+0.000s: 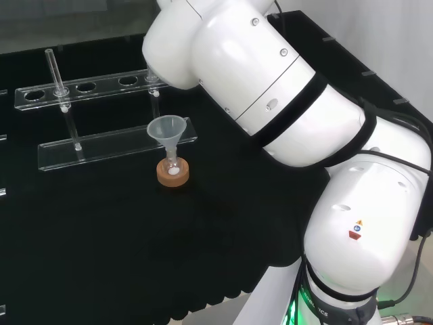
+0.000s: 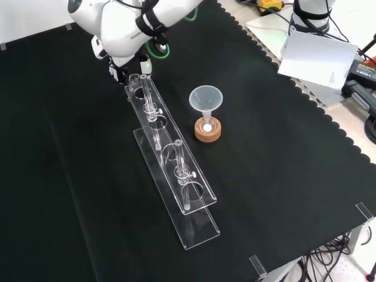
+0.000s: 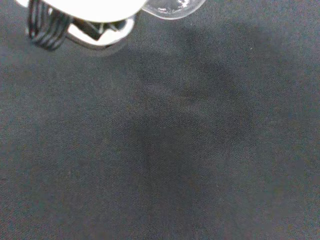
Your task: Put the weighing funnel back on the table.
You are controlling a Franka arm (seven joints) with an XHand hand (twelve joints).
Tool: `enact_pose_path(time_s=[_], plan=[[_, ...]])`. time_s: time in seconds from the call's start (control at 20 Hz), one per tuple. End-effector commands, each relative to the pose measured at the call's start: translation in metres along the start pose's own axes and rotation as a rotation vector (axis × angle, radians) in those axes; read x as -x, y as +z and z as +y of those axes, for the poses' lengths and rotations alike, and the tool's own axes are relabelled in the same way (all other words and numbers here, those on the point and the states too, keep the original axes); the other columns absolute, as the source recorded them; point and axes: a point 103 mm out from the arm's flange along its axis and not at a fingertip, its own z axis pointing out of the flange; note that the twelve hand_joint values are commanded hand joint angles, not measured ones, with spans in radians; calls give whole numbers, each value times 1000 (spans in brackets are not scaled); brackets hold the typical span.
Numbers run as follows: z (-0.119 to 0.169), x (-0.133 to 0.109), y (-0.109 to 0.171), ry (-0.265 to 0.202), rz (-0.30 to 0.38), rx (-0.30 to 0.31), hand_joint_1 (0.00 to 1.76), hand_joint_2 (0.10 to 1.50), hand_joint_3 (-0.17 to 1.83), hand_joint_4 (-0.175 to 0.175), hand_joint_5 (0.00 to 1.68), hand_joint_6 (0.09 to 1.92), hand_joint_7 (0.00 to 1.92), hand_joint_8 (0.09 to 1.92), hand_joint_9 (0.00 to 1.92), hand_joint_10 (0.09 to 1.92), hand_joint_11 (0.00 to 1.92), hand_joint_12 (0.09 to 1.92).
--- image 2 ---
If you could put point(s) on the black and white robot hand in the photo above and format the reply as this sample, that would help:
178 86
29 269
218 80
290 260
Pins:
117 69

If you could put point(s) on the translucent plastic funnel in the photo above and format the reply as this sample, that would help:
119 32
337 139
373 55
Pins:
205 98

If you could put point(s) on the clear acrylic funnel stand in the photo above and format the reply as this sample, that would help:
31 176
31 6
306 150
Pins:
173 164

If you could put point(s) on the black table cloth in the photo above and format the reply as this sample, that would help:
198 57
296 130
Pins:
88 161

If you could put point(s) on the small round-bottom glass flask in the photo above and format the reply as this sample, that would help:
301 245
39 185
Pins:
208 127

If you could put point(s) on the yellow stop button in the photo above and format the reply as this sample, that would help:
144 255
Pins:
270 4

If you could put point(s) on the white card board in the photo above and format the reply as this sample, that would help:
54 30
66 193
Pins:
317 58

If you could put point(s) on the clear acrylic table clamp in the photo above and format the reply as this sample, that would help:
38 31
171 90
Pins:
258 265
365 211

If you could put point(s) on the black clamp tool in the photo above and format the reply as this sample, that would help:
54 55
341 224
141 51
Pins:
359 95

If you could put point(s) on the black power adapter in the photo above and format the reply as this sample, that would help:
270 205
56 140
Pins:
364 70

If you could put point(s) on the pale base plate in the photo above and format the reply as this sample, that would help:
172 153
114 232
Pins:
264 32

